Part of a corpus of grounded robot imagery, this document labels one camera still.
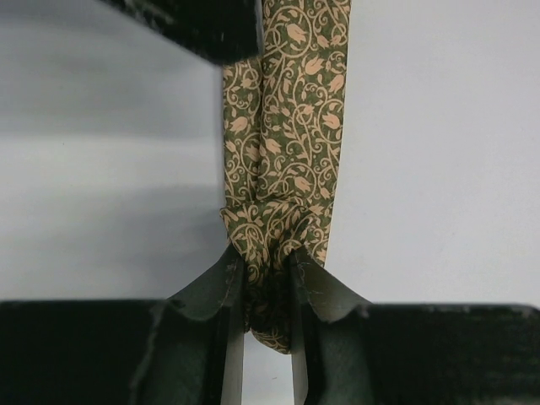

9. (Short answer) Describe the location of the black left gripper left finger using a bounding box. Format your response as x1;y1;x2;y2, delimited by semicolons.
1;247;244;405

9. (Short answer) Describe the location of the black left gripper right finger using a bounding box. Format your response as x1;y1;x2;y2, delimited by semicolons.
289;249;539;405

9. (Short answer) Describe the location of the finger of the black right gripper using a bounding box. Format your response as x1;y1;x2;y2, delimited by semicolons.
105;0;262;66

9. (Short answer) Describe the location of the olive gold patterned tie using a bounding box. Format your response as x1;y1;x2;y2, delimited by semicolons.
220;0;351;354

